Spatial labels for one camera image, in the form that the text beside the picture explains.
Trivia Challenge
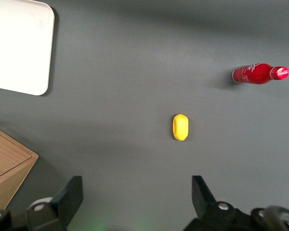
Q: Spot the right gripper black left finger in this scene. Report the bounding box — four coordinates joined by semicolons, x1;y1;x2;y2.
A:
26;175;84;231

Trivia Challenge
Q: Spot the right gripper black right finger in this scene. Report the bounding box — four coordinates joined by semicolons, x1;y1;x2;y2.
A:
185;175;253;231

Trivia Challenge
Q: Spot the red soda can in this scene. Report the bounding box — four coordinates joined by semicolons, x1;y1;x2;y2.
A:
232;62;289;85

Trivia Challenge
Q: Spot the white rectangular tray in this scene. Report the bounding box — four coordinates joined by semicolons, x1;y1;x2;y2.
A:
0;0;55;96

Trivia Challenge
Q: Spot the wooden two-drawer cabinet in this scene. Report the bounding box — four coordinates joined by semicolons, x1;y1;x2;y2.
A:
0;124;39;212

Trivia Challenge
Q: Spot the yellow lemon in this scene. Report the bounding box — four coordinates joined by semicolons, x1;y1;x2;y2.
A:
171;113;190;141

